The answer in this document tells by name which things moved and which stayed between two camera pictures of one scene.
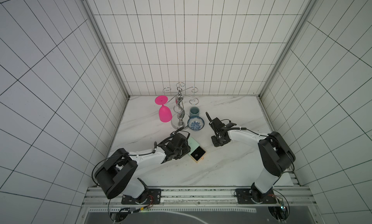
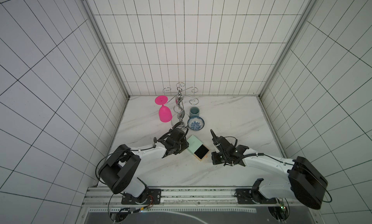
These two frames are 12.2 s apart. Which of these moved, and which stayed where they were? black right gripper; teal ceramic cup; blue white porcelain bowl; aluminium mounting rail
Moved: black right gripper
Stayed: blue white porcelain bowl; teal ceramic cup; aluminium mounting rail
